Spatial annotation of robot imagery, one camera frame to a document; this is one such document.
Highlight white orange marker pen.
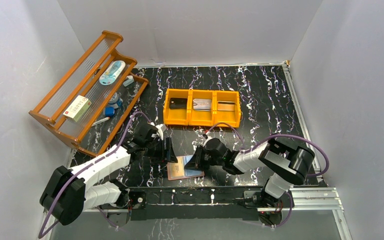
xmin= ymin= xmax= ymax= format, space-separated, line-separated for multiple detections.
xmin=91 ymin=116 xmax=111 ymax=127

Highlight card stack middle bin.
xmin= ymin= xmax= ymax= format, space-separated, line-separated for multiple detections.
xmin=192 ymin=98 xmax=212 ymax=112

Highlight blue white toothbrush package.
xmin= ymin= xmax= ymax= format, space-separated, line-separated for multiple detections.
xmin=99 ymin=60 xmax=126 ymax=86

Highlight gold VIP card in holder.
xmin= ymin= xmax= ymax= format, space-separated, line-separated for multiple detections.
xmin=167 ymin=162 xmax=185 ymax=181

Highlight card in right bin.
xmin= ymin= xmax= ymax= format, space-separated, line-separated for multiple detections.
xmin=217 ymin=101 xmax=236 ymax=112

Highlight blue white tape roll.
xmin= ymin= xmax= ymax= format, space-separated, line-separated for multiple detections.
xmin=107 ymin=92 xmax=123 ymax=109

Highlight orange wooden shelf rack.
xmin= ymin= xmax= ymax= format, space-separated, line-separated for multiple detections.
xmin=29 ymin=30 xmax=149 ymax=157

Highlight yellow three-compartment bin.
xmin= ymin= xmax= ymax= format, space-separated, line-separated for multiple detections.
xmin=163 ymin=88 xmax=242 ymax=128

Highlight pink leather card holder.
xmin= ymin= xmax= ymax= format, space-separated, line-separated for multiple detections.
xmin=167 ymin=155 xmax=205 ymax=181

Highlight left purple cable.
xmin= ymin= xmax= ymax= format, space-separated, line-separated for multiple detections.
xmin=37 ymin=111 xmax=153 ymax=240

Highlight blue round cap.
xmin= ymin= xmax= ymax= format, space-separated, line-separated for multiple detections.
xmin=103 ymin=107 xmax=116 ymax=118

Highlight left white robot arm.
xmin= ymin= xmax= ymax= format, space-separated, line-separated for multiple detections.
xmin=39 ymin=123 xmax=177 ymax=226

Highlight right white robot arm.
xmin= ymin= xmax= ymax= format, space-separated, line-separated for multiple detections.
xmin=185 ymin=134 xmax=315 ymax=207

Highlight white green medicine box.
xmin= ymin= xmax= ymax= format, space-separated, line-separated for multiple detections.
xmin=63 ymin=95 xmax=92 ymax=122

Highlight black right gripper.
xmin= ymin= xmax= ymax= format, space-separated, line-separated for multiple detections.
xmin=184 ymin=144 xmax=224 ymax=171

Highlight black metal base rail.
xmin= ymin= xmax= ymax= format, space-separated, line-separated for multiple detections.
xmin=44 ymin=185 xmax=345 ymax=223

